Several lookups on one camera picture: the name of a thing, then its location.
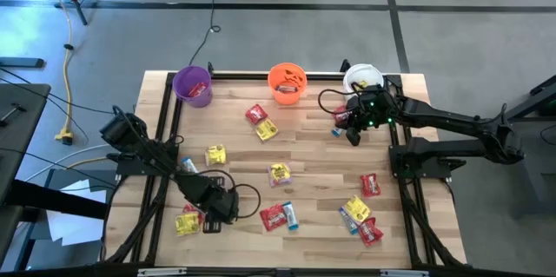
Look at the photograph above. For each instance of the purple plastic bucket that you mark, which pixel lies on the purple plastic bucket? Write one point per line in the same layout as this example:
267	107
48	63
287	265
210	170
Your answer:
184	79

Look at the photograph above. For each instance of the dark metal table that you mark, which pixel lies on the dark metal table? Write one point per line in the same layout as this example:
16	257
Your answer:
534	105

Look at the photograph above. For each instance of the orange pumpkin bucket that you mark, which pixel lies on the orange pumpkin bucket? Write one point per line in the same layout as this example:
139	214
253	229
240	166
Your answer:
274	81

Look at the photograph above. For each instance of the silver metal bracket plate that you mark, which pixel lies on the silver metal bracket plate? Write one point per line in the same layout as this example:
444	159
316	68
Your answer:
160	272
404	273

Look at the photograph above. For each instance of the blue silver candy bar packet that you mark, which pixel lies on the blue silver candy bar packet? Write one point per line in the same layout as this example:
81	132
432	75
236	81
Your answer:
290	215
337	132
286	89
349	225
189	165

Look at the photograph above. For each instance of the black flat bar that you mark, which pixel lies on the black flat bar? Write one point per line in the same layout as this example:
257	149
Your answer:
21	62

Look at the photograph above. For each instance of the black aluminium table frame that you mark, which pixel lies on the black aluminium table frame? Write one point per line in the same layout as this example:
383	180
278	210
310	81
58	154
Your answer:
243	76

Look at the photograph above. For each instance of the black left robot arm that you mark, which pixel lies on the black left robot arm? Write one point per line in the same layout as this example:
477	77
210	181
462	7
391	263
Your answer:
143	147

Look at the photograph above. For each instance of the dark grey side table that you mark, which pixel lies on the dark grey side table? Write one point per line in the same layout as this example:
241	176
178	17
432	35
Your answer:
21	147

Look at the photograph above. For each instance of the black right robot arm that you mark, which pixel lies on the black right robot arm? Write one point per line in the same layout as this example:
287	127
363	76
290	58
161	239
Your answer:
456	120

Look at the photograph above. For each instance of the yellow Sour Patch packet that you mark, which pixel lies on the yellow Sour Patch packet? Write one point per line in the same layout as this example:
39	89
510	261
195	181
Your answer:
280	174
357	209
216	155
363	83
266	129
187	225

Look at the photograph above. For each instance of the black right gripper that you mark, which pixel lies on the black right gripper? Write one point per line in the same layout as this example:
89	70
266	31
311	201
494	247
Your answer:
373	112

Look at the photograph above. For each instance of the white paper sheets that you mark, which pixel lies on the white paper sheets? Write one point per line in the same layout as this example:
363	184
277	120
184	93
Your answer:
74	225

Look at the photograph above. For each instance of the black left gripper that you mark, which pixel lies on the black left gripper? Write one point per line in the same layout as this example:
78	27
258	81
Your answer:
213	199

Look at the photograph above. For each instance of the black table edge clamp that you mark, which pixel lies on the black table edge clamp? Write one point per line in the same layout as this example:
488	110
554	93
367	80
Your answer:
345	66
210	68

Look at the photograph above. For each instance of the red Skittles candy packet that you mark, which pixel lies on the red Skittles candy packet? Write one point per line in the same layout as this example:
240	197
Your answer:
370	232
370	185
341	115
256	114
273	217
191	209
197	89

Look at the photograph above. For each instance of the white plastic bucket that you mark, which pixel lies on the white plastic bucket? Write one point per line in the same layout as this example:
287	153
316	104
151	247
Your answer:
369	73

